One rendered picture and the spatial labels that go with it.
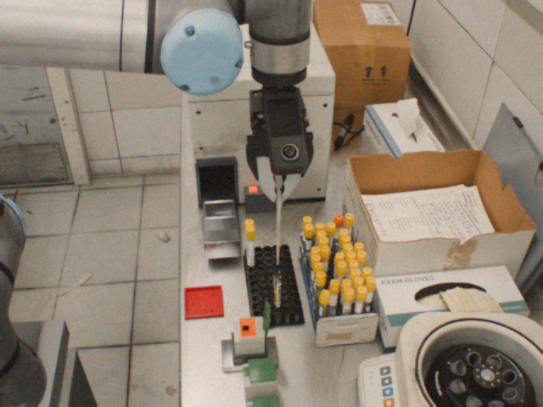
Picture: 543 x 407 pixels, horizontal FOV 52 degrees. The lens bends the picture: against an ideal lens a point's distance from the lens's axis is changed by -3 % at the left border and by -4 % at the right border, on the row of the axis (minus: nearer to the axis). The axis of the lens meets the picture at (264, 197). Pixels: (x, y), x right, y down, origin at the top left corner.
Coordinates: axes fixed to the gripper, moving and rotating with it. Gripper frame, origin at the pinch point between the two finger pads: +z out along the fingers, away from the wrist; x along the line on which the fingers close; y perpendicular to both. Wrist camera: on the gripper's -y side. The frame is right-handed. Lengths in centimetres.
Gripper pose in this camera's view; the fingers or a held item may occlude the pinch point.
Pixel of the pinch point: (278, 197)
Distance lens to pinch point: 83.3
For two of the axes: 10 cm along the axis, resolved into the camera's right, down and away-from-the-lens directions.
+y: -0.9, -6.4, 7.7
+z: 0.0, 7.7, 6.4
